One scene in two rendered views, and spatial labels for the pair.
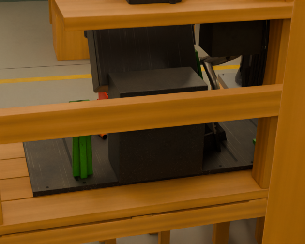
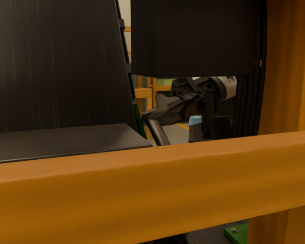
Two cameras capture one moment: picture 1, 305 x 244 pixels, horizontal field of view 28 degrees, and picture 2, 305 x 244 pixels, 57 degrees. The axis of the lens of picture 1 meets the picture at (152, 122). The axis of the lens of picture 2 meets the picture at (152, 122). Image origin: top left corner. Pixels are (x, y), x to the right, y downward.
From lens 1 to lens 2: 1.55 m
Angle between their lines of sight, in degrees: 14
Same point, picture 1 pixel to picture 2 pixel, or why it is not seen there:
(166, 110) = (7, 215)
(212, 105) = (165, 189)
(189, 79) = (118, 137)
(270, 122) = (289, 216)
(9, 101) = not seen: hidden behind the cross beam
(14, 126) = not seen: outside the picture
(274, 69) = (291, 99)
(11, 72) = not seen: hidden behind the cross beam
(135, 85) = not seen: outside the picture
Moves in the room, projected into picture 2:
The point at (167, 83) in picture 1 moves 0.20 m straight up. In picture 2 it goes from (69, 145) to (60, 14)
